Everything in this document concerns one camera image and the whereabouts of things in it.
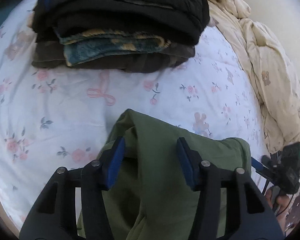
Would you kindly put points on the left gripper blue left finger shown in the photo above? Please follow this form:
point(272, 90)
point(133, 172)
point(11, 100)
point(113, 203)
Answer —
point(53, 215)

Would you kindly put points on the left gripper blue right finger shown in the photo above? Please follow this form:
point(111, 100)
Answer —
point(248, 215)

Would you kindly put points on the olive green cargo pants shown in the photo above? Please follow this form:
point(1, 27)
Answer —
point(150, 198)

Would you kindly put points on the person right hand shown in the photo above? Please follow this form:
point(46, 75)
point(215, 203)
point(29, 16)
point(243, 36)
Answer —
point(283, 203)

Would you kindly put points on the cream bear print duvet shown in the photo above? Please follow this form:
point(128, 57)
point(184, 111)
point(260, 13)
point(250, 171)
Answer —
point(270, 71)

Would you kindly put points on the floral white bed sheet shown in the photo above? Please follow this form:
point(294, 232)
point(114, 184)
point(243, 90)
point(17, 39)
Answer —
point(62, 117)

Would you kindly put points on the dark brown folded garment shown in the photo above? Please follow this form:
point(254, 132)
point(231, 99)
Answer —
point(50, 55)

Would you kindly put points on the teal patterned folded blanket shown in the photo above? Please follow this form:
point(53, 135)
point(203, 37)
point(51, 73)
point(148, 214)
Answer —
point(98, 43)

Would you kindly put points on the black folded garment on stack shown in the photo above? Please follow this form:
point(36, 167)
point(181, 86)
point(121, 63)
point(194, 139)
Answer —
point(180, 21)

